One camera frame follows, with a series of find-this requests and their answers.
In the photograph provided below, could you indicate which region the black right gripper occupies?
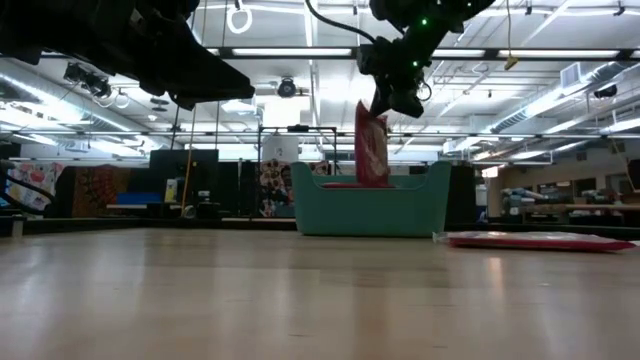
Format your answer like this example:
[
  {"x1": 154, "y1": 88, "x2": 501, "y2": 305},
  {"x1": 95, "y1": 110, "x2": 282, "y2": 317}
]
[{"x1": 357, "y1": 34, "x2": 432, "y2": 118}]

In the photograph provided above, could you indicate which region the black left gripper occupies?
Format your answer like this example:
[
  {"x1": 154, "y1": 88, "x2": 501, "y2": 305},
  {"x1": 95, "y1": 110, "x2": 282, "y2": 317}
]
[{"x1": 132, "y1": 7, "x2": 257, "y2": 111}]

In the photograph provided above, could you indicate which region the black overhead beam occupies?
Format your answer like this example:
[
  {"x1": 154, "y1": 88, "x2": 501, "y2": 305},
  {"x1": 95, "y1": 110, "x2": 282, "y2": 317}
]
[{"x1": 39, "y1": 46, "x2": 640, "y2": 62}]

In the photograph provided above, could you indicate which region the round black ceiling lamp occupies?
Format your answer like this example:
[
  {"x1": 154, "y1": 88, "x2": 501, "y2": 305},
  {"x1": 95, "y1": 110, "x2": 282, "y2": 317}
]
[{"x1": 276, "y1": 76, "x2": 298, "y2": 99}]

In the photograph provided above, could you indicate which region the teal plastic basket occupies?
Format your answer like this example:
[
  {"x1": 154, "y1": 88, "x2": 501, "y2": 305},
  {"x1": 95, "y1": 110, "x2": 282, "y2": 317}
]
[{"x1": 289, "y1": 159, "x2": 454, "y2": 238}]

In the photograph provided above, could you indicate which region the floral patterned cloth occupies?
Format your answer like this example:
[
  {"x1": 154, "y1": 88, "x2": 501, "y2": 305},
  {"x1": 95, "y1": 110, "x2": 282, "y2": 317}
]
[{"x1": 258, "y1": 158, "x2": 294, "y2": 219}]

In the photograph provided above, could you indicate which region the blue box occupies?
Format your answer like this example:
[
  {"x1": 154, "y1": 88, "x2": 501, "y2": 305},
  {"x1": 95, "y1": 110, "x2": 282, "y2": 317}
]
[{"x1": 115, "y1": 191, "x2": 164, "y2": 207}]

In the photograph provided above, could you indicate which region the dark orange patterned cloth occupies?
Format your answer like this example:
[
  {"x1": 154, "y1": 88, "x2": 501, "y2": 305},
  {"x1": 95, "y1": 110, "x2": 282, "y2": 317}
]
[{"x1": 71, "y1": 164, "x2": 133, "y2": 219}]

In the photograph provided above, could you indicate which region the white ceiling vent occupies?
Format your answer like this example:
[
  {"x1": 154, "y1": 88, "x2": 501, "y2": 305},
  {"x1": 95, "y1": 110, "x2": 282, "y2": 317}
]
[{"x1": 559, "y1": 61, "x2": 584, "y2": 89}]

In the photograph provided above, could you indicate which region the colourful patterned cloth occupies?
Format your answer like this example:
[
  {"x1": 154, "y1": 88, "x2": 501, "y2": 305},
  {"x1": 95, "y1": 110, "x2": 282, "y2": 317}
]
[{"x1": 7, "y1": 161, "x2": 67, "y2": 219}]

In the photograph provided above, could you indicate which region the wooden workbench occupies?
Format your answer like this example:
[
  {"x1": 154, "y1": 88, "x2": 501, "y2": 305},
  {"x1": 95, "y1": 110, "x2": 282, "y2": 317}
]
[{"x1": 519, "y1": 201, "x2": 640, "y2": 215}]

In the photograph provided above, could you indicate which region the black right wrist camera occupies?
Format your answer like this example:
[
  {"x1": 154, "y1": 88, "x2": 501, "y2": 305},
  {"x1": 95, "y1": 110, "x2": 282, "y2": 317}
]
[{"x1": 391, "y1": 87, "x2": 426, "y2": 120}]

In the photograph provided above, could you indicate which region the white hanging ring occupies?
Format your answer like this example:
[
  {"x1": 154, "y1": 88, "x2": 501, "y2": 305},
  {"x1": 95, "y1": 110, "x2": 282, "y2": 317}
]
[{"x1": 225, "y1": 2, "x2": 255, "y2": 36}]

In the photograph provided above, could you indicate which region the black stand frame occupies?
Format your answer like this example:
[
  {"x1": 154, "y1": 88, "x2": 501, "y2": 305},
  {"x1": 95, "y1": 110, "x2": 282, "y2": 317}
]
[{"x1": 256, "y1": 123, "x2": 341, "y2": 221}]

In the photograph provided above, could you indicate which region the black ceiling camera rig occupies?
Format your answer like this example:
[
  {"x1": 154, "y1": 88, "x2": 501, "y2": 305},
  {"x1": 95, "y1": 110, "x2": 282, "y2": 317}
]
[{"x1": 63, "y1": 61, "x2": 114, "y2": 99}]

